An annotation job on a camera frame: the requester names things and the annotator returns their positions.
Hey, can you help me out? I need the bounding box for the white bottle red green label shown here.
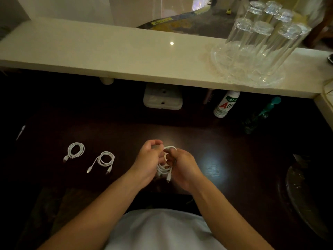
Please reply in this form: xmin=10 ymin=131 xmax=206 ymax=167
xmin=213 ymin=90 xmax=241 ymax=118

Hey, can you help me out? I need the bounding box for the cream stone counter ledge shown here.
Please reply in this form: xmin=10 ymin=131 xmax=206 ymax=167
xmin=0 ymin=17 xmax=333 ymax=131

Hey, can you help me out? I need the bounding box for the clear glass tray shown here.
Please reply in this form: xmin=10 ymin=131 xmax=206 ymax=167
xmin=210 ymin=41 xmax=287 ymax=88

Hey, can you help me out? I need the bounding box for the group of upturned clear glasses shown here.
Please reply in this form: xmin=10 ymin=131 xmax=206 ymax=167
xmin=225 ymin=0 xmax=312 ymax=81

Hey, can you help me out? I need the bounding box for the white charging cable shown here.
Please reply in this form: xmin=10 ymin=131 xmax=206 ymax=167
xmin=62 ymin=142 xmax=86 ymax=164
xmin=86 ymin=151 xmax=116 ymax=175
xmin=156 ymin=145 xmax=179 ymax=184

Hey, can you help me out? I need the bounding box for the brown wooden table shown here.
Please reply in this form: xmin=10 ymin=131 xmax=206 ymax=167
xmin=304 ymin=7 xmax=333 ymax=49

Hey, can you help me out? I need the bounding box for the person's left hand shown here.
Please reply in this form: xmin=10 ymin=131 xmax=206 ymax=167
xmin=127 ymin=139 xmax=166 ymax=189

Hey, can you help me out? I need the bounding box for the person's left forearm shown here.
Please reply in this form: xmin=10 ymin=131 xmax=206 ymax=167
xmin=37 ymin=170 xmax=141 ymax=250

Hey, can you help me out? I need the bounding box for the light wooden stick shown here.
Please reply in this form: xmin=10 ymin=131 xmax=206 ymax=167
xmin=202 ymin=88 xmax=215 ymax=105

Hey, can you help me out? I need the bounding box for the teal plastic bottle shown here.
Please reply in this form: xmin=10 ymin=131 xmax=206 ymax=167
xmin=243 ymin=96 xmax=282 ymax=134

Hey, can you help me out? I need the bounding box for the person's right hand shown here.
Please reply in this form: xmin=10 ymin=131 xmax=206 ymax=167
xmin=163 ymin=148 xmax=206 ymax=193

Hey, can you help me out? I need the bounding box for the person's white shirt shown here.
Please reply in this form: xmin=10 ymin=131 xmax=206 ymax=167
xmin=104 ymin=208 xmax=227 ymax=250

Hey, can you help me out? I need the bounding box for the person's right forearm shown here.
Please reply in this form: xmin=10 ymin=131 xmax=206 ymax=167
xmin=188 ymin=177 xmax=275 ymax=250

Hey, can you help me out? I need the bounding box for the round metal dish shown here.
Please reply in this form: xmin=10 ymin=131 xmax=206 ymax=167
xmin=285 ymin=155 xmax=333 ymax=240

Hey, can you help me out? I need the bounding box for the white socket box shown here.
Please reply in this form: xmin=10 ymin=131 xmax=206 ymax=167
xmin=143 ymin=83 xmax=183 ymax=110

